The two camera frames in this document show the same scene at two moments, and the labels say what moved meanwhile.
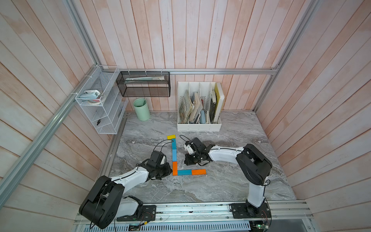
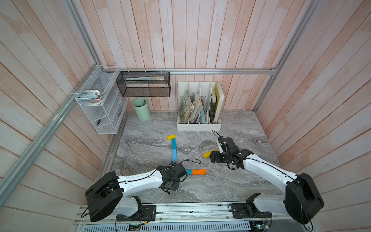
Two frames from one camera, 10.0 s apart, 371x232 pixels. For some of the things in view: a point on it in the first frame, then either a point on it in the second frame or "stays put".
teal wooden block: (174, 144) stays put
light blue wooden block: (174, 155) stays put
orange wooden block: (198, 172) stays put
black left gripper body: (162, 171) to (174, 186)
